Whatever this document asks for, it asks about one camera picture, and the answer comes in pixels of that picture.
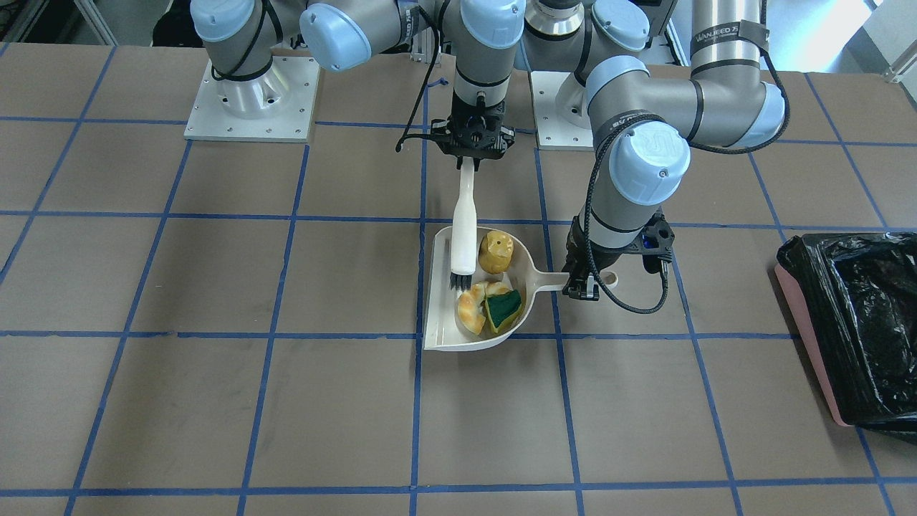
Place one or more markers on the green yellow sponge piece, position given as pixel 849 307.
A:
pixel 502 310

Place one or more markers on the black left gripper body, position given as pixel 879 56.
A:
pixel 577 256

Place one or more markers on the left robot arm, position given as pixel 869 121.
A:
pixel 644 127

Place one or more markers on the croissant shaped bread piece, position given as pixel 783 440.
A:
pixel 470 305

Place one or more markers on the pink bin with black bag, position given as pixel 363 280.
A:
pixel 853 300

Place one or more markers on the beige hand brush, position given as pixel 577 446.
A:
pixel 463 247

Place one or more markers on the yellow ball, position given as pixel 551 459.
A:
pixel 496 252

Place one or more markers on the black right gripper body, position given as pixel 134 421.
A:
pixel 445 137

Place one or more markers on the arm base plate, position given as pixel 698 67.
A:
pixel 274 108
pixel 560 108

